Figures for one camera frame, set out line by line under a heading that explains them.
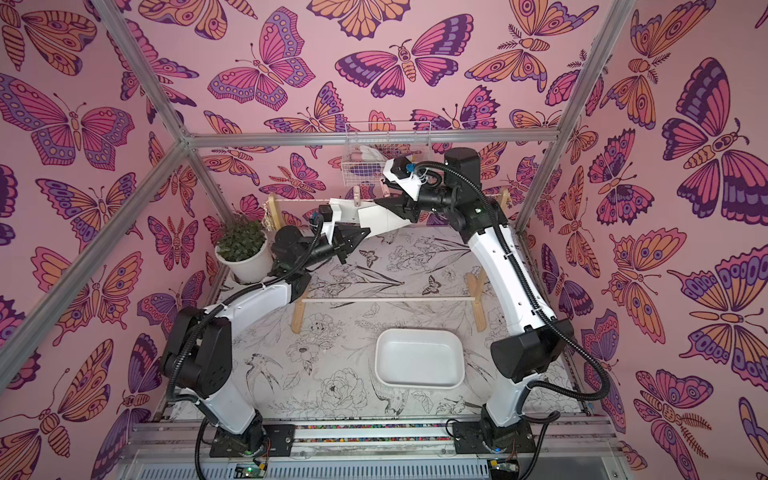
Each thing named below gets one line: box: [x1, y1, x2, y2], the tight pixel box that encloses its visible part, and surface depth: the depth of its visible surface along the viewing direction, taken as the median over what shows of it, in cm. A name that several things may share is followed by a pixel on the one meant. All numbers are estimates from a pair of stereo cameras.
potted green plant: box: [215, 216, 273, 284], surface depth 97 cm
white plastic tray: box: [374, 328, 465, 389], surface depth 88 cm
